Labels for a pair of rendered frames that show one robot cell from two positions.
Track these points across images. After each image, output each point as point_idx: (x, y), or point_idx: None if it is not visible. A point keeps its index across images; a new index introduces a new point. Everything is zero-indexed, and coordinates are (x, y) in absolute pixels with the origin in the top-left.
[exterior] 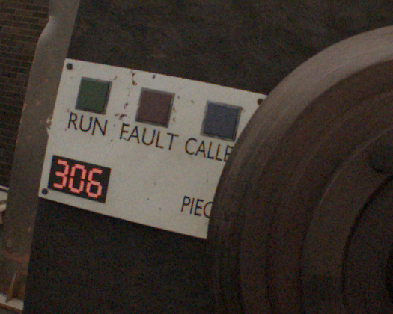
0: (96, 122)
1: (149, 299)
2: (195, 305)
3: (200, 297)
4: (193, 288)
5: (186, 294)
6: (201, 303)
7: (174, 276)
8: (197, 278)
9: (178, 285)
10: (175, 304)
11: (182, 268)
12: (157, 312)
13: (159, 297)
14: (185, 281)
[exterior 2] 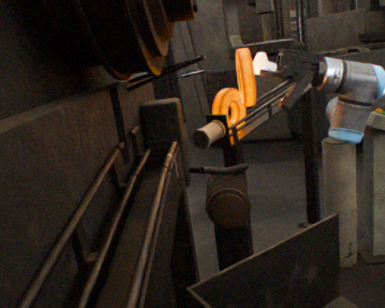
0: None
1: None
2: (13, 38)
3: (12, 28)
4: (6, 22)
5: (5, 29)
6: (15, 34)
7: None
8: (4, 10)
9: None
10: (4, 42)
11: None
12: None
13: None
14: (0, 15)
